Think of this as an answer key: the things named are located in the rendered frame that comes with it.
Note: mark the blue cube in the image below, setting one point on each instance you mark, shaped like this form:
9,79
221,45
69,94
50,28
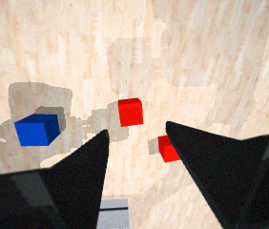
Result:
37,129

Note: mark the red cube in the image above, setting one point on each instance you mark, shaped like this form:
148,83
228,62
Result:
166,149
130,112

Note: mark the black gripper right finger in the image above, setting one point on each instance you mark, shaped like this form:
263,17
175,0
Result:
227,171

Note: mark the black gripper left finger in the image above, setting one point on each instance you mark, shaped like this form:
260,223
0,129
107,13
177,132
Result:
69,192

